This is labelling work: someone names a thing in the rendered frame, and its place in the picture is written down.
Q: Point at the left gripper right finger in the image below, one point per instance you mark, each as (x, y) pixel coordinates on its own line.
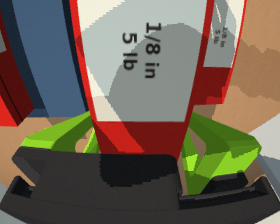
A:
(228, 151)

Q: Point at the red box of welding electrodes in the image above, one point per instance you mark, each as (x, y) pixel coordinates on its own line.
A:
(15, 103)

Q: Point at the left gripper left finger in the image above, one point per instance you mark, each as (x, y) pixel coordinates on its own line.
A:
(65, 135)

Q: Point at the red box with white label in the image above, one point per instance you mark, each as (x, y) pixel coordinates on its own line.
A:
(141, 62)

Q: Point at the red welding electrode box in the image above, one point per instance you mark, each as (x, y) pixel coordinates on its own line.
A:
(222, 47)

